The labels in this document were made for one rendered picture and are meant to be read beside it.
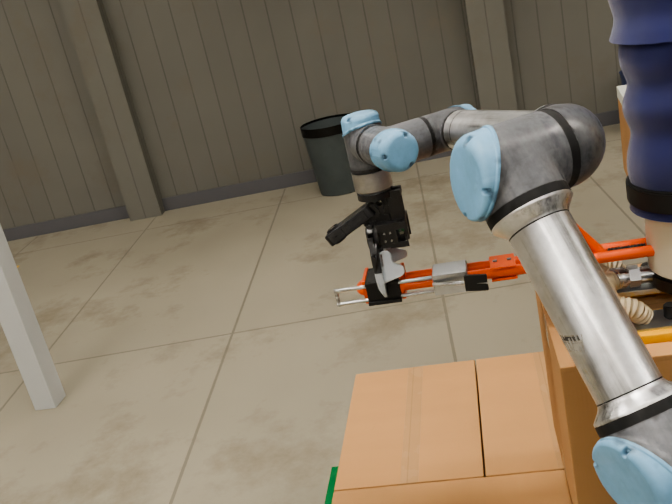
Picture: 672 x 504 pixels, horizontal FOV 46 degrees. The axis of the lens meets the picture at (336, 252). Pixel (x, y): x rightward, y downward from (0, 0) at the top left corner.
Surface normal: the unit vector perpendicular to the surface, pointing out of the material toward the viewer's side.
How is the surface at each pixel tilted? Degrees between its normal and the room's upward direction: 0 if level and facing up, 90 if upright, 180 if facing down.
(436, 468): 0
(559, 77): 90
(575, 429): 90
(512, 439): 0
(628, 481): 96
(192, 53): 90
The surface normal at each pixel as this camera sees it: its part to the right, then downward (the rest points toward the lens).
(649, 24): -0.80, -0.02
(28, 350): -0.12, 0.37
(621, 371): -0.28, -0.18
